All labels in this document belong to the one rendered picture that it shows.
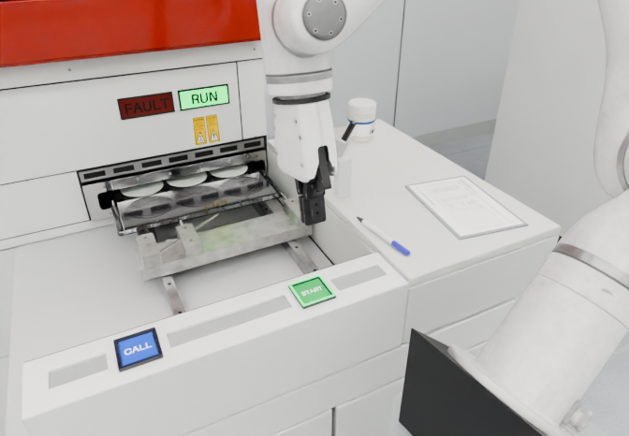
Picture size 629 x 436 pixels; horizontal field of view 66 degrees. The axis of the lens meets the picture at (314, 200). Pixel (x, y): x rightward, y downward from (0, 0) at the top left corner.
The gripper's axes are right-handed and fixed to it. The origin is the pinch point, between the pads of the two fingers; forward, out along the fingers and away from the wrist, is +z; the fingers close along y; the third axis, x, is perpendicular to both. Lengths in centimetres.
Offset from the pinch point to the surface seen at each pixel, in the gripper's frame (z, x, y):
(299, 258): 21.6, 8.1, -27.9
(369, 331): 23.5, 8.0, -0.5
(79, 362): 14.9, -33.3, -5.1
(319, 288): 14.7, 1.3, -3.4
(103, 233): 17, -28, -60
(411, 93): 25, 176, -216
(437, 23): -18, 192, -207
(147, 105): -11, -12, -57
